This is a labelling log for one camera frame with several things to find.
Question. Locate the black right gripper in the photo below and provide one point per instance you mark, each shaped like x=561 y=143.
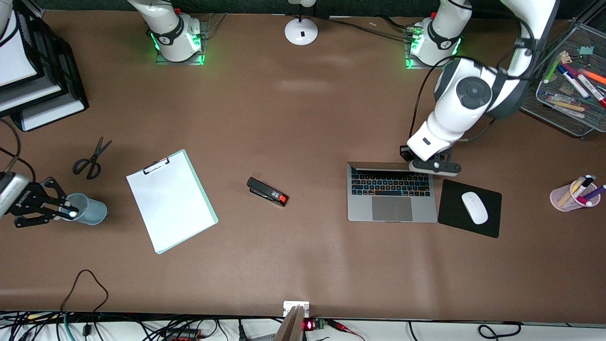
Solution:
x=29 y=201

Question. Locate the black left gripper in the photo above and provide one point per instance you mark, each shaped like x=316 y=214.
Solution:
x=405 y=153

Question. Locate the blue marker white end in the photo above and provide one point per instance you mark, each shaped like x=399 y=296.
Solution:
x=72 y=213

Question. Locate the silver laptop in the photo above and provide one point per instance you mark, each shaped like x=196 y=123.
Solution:
x=393 y=208

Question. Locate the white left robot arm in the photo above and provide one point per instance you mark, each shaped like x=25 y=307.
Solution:
x=466 y=94

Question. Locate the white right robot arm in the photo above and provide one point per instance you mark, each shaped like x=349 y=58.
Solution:
x=173 y=33

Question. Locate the green marker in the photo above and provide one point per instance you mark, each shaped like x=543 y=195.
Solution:
x=551 y=71

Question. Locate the white marker black cap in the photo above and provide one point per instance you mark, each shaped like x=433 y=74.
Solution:
x=584 y=182

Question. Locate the white marker blue cap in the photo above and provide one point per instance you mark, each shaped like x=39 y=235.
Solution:
x=575 y=84

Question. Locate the purple marker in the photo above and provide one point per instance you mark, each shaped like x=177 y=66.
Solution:
x=595 y=192

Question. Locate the white marker red cap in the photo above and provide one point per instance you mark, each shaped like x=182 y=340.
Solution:
x=592 y=90

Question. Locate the blue mesh pen cup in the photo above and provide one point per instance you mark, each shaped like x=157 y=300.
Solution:
x=92 y=210

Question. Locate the black mouse pad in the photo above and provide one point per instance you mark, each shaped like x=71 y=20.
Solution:
x=454 y=218

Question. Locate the white paper stack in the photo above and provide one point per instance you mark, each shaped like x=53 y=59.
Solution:
x=28 y=97
x=52 y=116
x=14 y=57

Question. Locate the white computer mouse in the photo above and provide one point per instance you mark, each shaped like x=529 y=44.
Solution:
x=475 y=208

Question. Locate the black stacked letter tray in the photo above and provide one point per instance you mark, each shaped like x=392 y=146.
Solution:
x=66 y=90

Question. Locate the white paper sheet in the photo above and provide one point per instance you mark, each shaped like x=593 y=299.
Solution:
x=170 y=203

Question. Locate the black stapler red end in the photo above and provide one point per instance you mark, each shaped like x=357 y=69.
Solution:
x=262 y=189

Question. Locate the metal mesh desk tray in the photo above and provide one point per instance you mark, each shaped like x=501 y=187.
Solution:
x=554 y=111

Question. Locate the pink pen cup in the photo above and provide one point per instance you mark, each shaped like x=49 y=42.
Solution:
x=558 y=199

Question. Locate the white round stand base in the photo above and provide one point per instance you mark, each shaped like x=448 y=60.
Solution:
x=301 y=32

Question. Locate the mint green clipboard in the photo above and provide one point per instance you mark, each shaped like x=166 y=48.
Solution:
x=208 y=215

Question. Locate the yellow wooden ruler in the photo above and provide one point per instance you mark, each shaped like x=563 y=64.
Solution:
x=568 y=193

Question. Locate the wooden clip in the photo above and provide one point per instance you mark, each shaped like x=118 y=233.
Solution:
x=565 y=56

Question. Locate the black power strip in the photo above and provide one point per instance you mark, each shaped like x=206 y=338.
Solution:
x=182 y=335

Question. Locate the white paper tag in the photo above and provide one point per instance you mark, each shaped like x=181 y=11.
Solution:
x=289 y=308

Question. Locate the circuit board red display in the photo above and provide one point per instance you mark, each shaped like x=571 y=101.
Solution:
x=315 y=325

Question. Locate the orange highlighter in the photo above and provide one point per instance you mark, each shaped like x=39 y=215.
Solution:
x=595 y=76

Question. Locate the teal binder clip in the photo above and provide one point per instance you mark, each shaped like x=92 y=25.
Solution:
x=586 y=50

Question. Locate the grey stand post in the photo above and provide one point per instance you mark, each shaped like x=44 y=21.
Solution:
x=291 y=327

